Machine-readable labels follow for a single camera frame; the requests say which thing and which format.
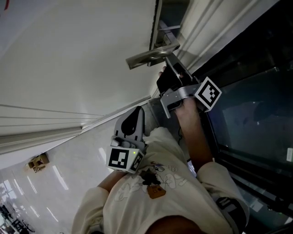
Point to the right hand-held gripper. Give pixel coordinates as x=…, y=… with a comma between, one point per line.
x=207, y=93

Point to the person's right forearm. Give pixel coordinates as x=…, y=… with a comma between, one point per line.
x=194, y=141

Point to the black framed glass door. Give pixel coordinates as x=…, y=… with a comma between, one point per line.
x=251, y=128

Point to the white door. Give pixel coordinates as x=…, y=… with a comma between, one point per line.
x=80, y=68

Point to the person's bare neck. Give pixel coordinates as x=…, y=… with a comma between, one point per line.
x=176, y=226

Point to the white sign red print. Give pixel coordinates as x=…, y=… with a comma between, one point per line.
x=18, y=18

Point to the cream printed t-shirt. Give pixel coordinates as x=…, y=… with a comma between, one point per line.
x=183, y=205

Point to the white printed label sticker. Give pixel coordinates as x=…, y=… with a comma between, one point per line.
x=290, y=155

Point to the person's left forearm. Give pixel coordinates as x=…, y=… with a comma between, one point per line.
x=110, y=182

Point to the small cardboard box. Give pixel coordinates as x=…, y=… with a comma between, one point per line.
x=37, y=162

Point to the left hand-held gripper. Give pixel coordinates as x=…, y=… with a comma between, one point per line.
x=117, y=157

